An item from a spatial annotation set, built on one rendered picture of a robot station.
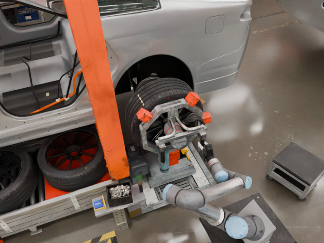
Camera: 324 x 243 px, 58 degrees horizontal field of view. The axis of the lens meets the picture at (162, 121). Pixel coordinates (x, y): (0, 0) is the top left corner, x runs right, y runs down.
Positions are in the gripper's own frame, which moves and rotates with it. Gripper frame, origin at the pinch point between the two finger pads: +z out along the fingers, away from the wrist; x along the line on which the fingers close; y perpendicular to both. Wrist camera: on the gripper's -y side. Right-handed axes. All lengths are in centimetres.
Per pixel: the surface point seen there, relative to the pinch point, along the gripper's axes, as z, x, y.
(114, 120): 12, -64, -37
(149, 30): 64, -18, -71
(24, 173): 50, -147, 33
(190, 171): 20, 2, 67
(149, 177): 27, -40, 65
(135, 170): 27, -52, 46
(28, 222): 19, -155, 62
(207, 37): 64, 33, -53
